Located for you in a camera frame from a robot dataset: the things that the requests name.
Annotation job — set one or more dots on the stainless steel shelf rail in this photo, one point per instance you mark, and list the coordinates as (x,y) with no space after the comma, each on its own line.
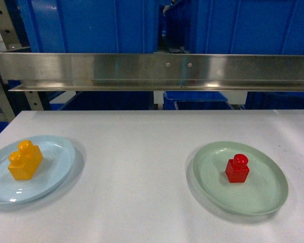
(153,72)

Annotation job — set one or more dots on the light green plate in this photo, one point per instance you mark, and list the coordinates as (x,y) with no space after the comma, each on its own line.
(264,191)

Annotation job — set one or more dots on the large blue bin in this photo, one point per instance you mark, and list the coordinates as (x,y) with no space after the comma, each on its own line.
(237,27)
(90,26)

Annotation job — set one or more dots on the red one-stud block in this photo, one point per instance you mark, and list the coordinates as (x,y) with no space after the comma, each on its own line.
(237,169)

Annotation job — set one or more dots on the large blue bin upper left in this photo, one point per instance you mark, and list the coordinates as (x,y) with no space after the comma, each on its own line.
(90,26)

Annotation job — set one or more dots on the large blue bin upper right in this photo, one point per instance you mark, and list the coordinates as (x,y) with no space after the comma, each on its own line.
(237,27)

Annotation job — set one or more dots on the light blue plate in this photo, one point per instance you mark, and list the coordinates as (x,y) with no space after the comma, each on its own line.
(59,156)

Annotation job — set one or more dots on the yellow two-stud block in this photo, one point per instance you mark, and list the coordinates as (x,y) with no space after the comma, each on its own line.
(25,161)

